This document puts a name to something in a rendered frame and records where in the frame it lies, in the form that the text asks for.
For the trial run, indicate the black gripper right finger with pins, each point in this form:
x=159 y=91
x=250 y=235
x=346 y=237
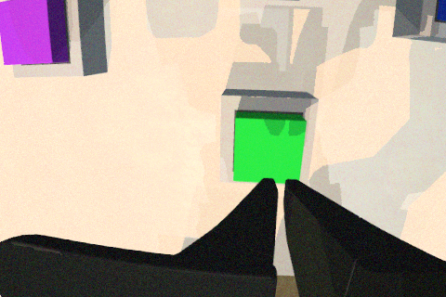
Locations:
x=335 y=253

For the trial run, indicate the green button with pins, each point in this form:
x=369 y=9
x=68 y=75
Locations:
x=266 y=133

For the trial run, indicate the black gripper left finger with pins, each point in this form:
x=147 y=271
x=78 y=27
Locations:
x=234 y=259

